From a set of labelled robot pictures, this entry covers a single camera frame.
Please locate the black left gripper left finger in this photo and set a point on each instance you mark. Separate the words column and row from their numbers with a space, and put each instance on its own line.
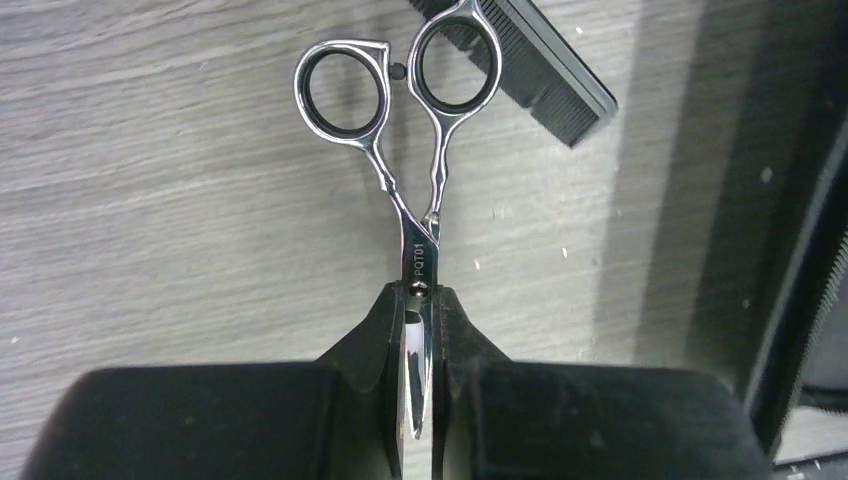
column 335, row 417

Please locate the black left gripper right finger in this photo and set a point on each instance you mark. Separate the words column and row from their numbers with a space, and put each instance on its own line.
column 496, row 418

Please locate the silver thinning scissors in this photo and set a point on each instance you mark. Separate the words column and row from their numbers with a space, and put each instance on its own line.
column 419, row 212

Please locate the black comb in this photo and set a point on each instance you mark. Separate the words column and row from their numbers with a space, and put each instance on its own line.
column 545, row 76

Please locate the black tool pouch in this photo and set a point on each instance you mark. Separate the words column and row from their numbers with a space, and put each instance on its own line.
column 772, row 309

